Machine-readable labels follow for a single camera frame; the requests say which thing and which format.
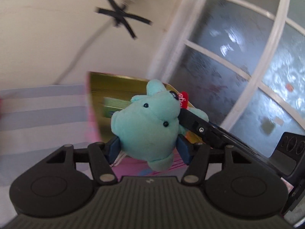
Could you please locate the teal plush toy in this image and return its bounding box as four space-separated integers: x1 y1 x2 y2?
111 78 209 172

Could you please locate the pink gold tin box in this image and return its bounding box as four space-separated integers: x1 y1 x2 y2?
85 71 210 179

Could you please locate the striped bed sheet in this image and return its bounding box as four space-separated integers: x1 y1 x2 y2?
1 85 88 226

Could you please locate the frosted glass window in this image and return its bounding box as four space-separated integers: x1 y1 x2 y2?
147 0 304 157

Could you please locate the black tape cross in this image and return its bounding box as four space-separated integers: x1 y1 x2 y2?
95 0 153 40

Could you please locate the grey wall cable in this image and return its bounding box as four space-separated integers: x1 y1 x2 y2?
53 21 115 85

